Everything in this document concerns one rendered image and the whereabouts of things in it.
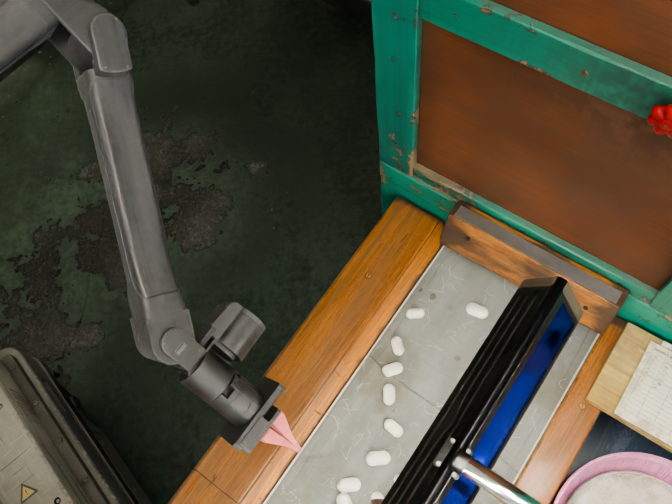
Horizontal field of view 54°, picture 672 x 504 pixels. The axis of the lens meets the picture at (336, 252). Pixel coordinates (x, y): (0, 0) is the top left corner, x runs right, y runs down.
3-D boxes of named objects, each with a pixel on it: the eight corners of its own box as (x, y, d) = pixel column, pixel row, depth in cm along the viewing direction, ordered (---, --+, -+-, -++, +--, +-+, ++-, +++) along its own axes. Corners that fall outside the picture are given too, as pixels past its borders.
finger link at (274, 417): (318, 441, 92) (271, 402, 89) (287, 486, 90) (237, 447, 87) (299, 430, 98) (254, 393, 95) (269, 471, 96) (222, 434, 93)
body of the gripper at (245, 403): (289, 391, 91) (251, 358, 88) (242, 454, 88) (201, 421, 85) (272, 383, 96) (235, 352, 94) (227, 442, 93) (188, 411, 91)
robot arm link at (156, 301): (59, 42, 85) (79, 13, 76) (104, 40, 88) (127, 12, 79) (136, 364, 89) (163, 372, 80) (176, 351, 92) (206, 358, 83)
